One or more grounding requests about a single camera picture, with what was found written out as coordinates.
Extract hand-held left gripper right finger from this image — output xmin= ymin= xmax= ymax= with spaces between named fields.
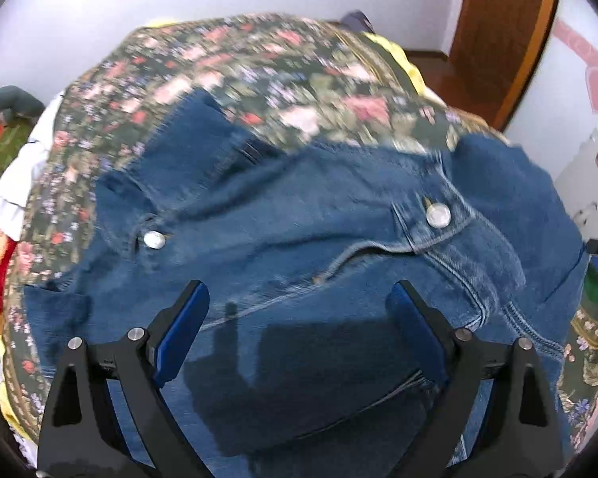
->
xmin=385 ymin=280 xmax=565 ymax=478

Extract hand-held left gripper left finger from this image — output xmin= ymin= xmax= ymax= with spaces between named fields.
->
xmin=36 ymin=280 xmax=215 ymax=478

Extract blue denim jeans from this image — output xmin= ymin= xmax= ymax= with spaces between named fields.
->
xmin=24 ymin=87 xmax=591 ymax=478

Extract white folding panel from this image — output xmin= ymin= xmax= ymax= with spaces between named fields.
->
xmin=553 ymin=127 xmax=598 ymax=240

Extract white ruffled cloth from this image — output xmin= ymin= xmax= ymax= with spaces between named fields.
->
xmin=0 ymin=92 xmax=65 ymax=240

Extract wooden door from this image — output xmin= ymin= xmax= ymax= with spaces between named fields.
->
xmin=448 ymin=0 xmax=564 ymax=130

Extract green cloth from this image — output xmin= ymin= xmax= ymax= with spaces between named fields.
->
xmin=0 ymin=124 xmax=31 ymax=200

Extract floral bed blanket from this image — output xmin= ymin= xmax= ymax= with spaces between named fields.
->
xmin=0 ymin=12 xmax=598 ymax=459

